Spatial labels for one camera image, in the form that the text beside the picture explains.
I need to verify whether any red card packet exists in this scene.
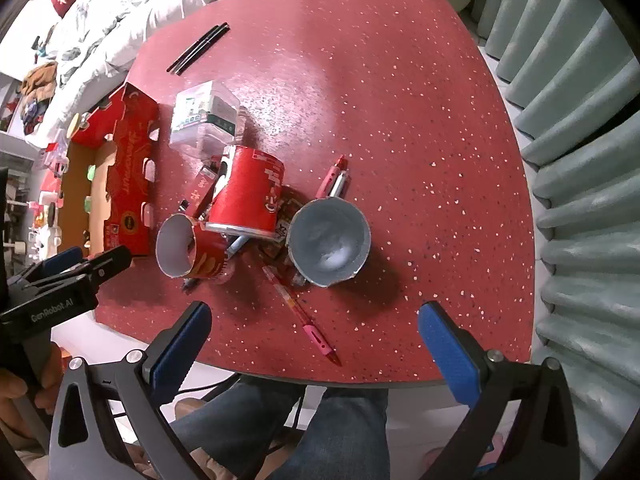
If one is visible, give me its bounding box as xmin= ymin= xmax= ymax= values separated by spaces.
xmin=257 ymin=199 xmax=303 ymax=261

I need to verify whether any red gel pen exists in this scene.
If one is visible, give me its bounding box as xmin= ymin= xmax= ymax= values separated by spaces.
xmin=315 ymin=154 xmax=348 ymax=200

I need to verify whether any red lipstick tube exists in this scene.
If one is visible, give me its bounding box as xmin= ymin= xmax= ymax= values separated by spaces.
xmin=180 ymin=164 xmax=223 ymax=216

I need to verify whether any pair of black pens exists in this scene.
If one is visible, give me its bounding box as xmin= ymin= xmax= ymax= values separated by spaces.
xmin=171 ymin=23 xmax=231 ymax=76

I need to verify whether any white pen black grip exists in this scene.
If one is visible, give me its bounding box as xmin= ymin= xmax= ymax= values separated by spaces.
xmin=326 ymin=169 xmax=353 ymax=201

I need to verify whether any person's left hand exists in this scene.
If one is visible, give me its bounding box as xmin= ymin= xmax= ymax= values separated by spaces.
xmin=0 ymin=344 xmax=65 ymax=457

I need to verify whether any red cardboard box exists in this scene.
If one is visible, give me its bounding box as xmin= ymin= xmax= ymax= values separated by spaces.
xmin=65 ymin=81 xmax=162 ymax=260

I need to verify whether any red paper cup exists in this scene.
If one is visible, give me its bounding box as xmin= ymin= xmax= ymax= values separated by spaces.
xmin=155 ymin=212 xmax=233 ymax=281
xmin=205 ymin=145 xmax=287 ymax=240

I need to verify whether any clear plastic box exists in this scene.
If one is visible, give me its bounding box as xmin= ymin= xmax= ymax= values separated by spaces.
xmin=167 ymin=80 xmax=248 ymax=161

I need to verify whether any pale green curtain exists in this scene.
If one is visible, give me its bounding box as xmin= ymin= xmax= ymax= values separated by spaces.
xmin=470 ymin=0 xmax=640 ymax=480

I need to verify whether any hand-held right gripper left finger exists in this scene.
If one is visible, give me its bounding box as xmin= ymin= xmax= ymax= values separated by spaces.
xmin=47 ymin=301 xmax=261 ymax=480

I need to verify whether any black cable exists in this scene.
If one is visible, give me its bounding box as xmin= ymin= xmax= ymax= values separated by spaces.
xmin=172 ymin=375 xmax=241 ymax=397

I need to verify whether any brown garment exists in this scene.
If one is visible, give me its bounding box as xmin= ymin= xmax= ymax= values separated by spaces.
xmin=20 ymin=62 xmax=61 ymax=96

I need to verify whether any light blue pen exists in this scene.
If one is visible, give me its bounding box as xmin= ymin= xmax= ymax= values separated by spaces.
xmin=225 ymin=234 xmax=250 ymax=261

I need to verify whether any person's left leg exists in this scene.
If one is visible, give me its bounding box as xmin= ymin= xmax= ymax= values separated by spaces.
xmin=170 ymin=377 xmax=321 ymax=480

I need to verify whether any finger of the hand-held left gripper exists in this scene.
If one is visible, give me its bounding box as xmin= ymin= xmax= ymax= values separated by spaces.
xmin=20 ymin=246 xmax=86 ymax=283
xmin=10 ymin=245 xmax=135 ymax=296

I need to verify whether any pink red pen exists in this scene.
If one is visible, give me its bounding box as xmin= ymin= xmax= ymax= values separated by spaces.
xmin=261 ymin=264 xmax=342 ymax=367

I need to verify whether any red paper cup torn rim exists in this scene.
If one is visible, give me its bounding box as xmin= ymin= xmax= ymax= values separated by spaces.
xmin=286 ymin=197 xmax=373 ymax=289

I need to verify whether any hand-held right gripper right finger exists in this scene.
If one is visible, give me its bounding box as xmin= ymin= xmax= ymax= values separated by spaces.
xmin=417 ymin=301 xmax=596 ymax=480

